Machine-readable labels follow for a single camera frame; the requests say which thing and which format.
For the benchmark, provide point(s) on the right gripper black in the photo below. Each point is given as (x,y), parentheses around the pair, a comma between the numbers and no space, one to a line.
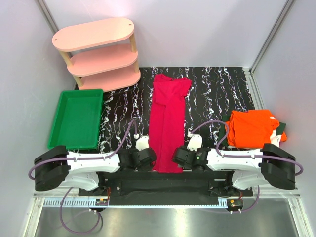
(186,149)

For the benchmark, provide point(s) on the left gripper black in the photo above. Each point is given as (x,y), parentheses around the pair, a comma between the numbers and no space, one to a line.
(146,168)

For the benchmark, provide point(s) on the white slotted cable duct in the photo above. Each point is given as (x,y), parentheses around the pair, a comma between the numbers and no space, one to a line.
(76,202)

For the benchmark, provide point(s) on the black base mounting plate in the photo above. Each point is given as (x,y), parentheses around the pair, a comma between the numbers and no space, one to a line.
(149,188)

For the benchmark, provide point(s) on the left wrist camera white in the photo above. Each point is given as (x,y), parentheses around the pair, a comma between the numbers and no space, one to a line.
(142,141)

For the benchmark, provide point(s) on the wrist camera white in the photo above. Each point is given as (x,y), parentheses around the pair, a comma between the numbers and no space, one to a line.
(195,142)
(142,141)

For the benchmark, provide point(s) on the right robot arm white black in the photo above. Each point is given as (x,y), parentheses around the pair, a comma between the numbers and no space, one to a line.
(268,165)

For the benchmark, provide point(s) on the red t-shirt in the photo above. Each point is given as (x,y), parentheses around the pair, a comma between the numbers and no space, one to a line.
(167,117)

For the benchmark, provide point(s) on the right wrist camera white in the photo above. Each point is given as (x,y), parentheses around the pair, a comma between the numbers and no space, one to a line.
(195,142)

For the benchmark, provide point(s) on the green plastic tray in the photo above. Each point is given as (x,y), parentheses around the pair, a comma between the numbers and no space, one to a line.
(77,120)

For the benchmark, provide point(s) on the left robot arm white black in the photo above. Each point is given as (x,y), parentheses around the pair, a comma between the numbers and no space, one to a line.
(61,168)

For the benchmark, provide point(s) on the orange t-shirt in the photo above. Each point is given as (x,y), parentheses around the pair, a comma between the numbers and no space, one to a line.
(254,128)

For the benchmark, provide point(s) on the pink three-tier shelf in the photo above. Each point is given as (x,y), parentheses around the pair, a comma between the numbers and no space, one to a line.
(100,54)

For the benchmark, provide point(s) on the aluminium frame rail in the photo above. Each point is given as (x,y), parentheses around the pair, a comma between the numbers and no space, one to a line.
(266,191)

